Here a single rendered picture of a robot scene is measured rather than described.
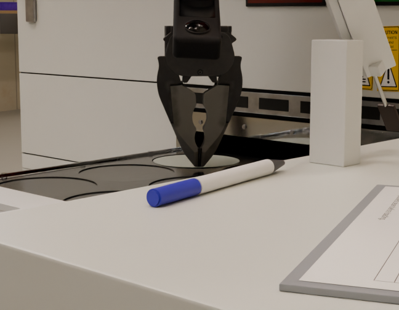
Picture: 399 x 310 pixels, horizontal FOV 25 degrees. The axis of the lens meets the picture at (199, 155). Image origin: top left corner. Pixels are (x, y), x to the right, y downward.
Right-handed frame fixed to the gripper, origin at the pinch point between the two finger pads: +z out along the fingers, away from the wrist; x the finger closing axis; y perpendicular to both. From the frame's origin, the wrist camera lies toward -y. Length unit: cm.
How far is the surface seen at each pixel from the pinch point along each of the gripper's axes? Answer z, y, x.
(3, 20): -9, 912, 156
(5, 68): 44, 921, 157
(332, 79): -10.7, -35.7, -6.5
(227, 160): 1.6, 6.6, -3.7
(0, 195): -4.4, -42.3, 14.5
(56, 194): 1.7, -11.7, 14.2
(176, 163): 1.5, 4.2, 2.3
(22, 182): 1.7, -5.5, 18.2
